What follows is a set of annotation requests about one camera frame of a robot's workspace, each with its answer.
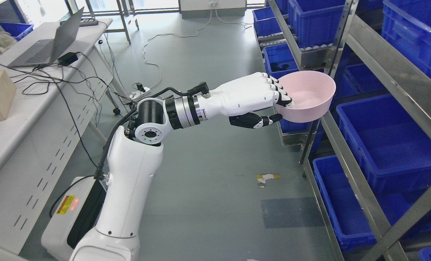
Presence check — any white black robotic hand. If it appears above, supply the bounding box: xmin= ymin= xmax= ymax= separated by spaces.
xmin=197 ymin=72 xmax=293 ymax=129

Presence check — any pink ikea bowl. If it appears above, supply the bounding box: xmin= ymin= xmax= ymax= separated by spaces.
xmin=275 ymin=71 xmax=336 ymax=123

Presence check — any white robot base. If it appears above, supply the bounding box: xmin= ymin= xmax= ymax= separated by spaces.
xmin=41 ymin=177 xmax=106 ymax=261

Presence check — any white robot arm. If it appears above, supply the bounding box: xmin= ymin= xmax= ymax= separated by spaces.
xmin=70 ymin=82 xmax=210 ymax=261

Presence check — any steel shelf rack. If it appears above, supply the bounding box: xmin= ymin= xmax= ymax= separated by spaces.
xmin=269 ymin=0 xmax=431 ymax=261

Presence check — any black power adapter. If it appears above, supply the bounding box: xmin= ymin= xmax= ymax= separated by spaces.
xmin=58 ymin=52 xmax=78 ymax=66

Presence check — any grey laptop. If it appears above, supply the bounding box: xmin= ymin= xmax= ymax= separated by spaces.
xmin=9 ymin=7 xmax=84 ymax=67

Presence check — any white desk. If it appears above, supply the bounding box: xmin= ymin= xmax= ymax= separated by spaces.
xmin=0 ymin=18 xmax=126 ymax=260

